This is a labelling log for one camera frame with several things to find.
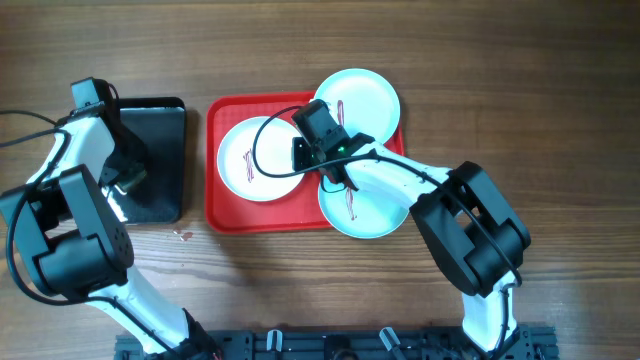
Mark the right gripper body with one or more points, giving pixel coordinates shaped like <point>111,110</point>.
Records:
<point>305,156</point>

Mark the white plate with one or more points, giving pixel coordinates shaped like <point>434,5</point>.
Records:
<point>237,169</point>

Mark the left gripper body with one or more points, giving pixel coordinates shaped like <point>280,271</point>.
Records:
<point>125,158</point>

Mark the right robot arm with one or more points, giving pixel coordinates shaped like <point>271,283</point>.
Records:
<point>473,234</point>

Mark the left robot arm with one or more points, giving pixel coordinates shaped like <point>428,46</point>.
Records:
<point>66,246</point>

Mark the red plastic tray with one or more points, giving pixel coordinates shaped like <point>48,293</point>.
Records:
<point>230,214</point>

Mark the light blue plate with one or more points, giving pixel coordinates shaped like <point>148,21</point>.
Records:
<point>362,101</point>
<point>358,214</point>

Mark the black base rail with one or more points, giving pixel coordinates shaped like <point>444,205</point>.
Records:
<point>427,343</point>

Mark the green sponge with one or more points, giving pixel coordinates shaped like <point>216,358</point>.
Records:
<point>130,180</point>

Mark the black rectangular tray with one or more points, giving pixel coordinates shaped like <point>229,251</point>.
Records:
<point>160,123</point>

